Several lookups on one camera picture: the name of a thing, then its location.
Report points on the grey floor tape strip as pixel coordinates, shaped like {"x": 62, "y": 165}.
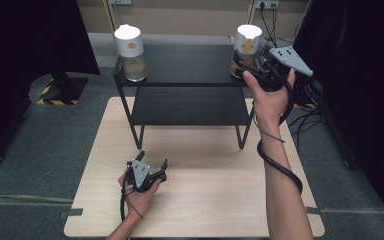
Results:
{"x": 71, "y": 212}

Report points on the person's right hand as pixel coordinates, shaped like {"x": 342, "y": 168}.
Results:
{"x": 270, "y": 103}

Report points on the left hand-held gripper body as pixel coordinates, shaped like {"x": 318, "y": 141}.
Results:
{"x": 140, "y": 175}

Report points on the black two-tier shelf rack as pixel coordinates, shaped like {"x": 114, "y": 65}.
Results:
{"x": 190, "y": 65}

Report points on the white wall socket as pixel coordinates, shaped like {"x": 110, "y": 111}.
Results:
{"x": 266, "y": 4}

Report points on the person's left hand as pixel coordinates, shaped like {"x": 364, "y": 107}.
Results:
{"x": 140, "y": 200}

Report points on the spice jar with dotted lid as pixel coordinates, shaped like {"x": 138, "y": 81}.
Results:
{"x": 130, "y": 53}

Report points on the black curtain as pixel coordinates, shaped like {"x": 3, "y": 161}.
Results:
{"x": 363, "y": 100}
{"x": 20, "y": 50}

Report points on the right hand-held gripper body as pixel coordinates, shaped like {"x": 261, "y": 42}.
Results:
{"x": 276, "y": 68}

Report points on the white frame leg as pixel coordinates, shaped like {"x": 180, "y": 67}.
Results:
{"x": 249, "y": 13}
{"x": 111, "y": 16}

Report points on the black stand base striped tape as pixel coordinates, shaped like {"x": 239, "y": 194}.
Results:
{"x": 65, "y": 90}
{"x": 305, "y": 98}

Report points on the spice jar with orange label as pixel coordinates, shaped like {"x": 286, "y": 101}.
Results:
{"x": 246, "y": 43}

